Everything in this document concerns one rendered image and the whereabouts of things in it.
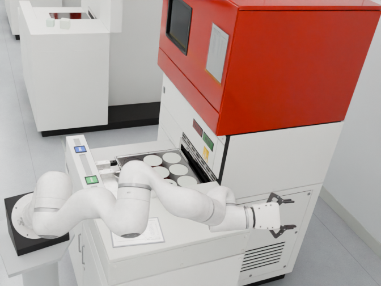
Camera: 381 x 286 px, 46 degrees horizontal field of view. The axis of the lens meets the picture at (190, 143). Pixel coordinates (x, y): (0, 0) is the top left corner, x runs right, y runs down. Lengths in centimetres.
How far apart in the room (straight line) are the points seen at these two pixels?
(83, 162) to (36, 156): 177
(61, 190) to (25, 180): 215
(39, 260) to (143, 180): 80
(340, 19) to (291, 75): 31
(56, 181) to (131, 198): 38
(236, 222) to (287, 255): 133
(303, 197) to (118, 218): 151
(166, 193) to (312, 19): 107
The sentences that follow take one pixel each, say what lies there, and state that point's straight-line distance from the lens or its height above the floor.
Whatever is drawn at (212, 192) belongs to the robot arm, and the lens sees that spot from 159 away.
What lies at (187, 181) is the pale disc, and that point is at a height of 90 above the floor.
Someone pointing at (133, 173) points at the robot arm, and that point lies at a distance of 133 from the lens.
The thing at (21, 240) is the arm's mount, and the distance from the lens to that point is 200.
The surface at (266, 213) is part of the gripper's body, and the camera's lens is 169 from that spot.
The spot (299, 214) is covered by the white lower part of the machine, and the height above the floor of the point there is 60.
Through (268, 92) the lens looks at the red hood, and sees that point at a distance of 206.
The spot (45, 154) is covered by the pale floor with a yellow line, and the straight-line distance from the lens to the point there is 403.
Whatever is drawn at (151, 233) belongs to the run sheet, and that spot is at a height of 97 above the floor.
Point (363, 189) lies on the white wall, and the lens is 361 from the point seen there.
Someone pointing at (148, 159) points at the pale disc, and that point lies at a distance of 241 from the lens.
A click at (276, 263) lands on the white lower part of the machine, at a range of 296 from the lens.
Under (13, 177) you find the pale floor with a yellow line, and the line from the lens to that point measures 380.
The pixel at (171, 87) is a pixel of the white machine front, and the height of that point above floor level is 114.
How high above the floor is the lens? 228
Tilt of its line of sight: 32 degrees down
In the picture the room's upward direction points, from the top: 8 degrees clockwise
